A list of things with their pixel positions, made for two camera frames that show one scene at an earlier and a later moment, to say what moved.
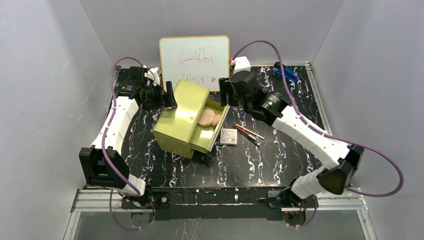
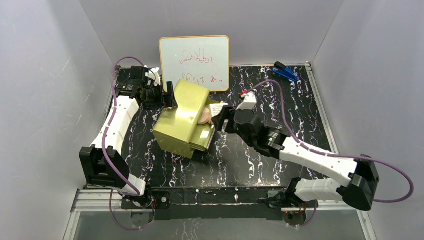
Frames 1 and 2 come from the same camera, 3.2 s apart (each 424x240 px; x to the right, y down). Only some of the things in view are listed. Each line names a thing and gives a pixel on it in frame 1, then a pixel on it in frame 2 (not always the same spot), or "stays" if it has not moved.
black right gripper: x=224 y=91 to x=224 y=117
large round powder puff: x=206 y=118 stays
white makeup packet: x=228 y=136 to x=215 y=109
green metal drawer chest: x=177 y=129 stays
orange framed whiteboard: x=202 y=59 stays
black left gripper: x=168 y=94 stays
